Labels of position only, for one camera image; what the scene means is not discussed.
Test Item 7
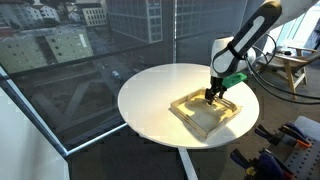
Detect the white table base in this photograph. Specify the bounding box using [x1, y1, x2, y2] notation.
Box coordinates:
[177, 147, 200, 180]

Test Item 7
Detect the shallow wooden tray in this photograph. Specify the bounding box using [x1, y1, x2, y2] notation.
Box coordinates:
[169, 87, 242, 140]

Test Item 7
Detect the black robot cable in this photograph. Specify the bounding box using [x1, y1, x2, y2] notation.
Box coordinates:
[244, 33, 320, 100]

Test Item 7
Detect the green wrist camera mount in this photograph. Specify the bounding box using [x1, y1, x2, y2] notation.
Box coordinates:
[222, 73, 248, 89]

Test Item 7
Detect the metal window sill frame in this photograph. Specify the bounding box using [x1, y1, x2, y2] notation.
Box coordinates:
[0, 66, 128, 158]

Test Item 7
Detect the straight metal window mullion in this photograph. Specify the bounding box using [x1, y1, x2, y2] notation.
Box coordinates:
[171, 0, 178, 64]

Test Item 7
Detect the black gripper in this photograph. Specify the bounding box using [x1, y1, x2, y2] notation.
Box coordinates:
[204, 76, 229, 105]

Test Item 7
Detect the wooden stool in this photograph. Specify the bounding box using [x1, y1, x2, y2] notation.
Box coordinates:
[255, 45, 320, 100]
[244, 54, 320, 106]

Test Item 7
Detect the grey perforated mounting board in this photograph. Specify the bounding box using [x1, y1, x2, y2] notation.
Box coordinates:
[284, 134, 320, 180]

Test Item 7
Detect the blue black orange clamp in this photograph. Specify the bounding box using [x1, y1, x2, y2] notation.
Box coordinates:
[229, 148, 264, 180]
[279, 121, 313, 150]
[258, 148, 296, 180]
[254, 123, 284, 146]

